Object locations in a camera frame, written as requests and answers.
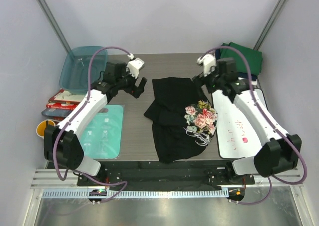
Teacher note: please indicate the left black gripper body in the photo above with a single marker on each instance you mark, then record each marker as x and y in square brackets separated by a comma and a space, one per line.
[127, 82]

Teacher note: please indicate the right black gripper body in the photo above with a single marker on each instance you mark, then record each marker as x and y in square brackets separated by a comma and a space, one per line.
[212, 81]

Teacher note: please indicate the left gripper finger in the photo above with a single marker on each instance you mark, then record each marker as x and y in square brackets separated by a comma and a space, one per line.
[136, 92]
[142, 84]

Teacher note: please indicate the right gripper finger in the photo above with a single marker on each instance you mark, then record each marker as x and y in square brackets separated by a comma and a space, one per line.
[197, 81]
[201, 93]

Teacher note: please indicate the black floral t shirt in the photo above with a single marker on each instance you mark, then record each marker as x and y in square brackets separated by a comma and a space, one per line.
[183, 124]

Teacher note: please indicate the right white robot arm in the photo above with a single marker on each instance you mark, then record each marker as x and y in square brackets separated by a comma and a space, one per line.
[279, 150]

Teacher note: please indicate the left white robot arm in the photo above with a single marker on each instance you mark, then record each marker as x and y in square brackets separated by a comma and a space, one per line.
[62, 144]

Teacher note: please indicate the white folded t shirt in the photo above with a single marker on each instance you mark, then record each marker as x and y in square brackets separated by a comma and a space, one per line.
[252, 82]

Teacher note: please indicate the green folded t shirt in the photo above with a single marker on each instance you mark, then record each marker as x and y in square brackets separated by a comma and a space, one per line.
[254, 58]

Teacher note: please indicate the teal plastic bin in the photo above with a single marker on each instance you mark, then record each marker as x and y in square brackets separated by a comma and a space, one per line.
[74, 75]

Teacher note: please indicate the white whiteboard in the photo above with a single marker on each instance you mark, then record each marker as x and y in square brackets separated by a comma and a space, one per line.
[235, 135]

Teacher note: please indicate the blue grey book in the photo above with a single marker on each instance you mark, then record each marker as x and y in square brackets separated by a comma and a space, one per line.
[52, 112]

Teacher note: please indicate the yellow mug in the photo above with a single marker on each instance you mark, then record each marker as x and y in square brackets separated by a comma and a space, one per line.
[42, 126]

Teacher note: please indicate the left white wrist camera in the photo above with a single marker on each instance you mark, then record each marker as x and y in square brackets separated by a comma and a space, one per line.
[134, 67]

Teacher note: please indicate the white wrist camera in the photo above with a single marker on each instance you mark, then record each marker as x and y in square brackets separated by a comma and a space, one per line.
[208, 62]
[134, 67]

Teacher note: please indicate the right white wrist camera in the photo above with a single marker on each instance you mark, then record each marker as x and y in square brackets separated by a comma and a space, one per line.
[208, 62]

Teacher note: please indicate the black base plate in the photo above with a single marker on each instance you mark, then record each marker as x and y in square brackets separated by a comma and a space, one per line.
[184, 164]

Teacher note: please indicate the white slotted cable duct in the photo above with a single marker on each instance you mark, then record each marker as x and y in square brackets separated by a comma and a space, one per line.
[97, 194]

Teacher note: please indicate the right aluminium corner post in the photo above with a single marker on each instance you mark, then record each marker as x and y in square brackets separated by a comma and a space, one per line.
[279, 6]

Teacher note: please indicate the aluminium corner post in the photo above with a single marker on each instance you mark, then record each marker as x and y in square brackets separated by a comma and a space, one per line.
[54, 24]
[279, 6]

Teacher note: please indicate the left aluminium corner post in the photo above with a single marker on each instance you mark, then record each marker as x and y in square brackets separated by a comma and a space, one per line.
[54, 24]

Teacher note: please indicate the aluminium rail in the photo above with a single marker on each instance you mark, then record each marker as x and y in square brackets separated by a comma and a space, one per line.
[163, 179]

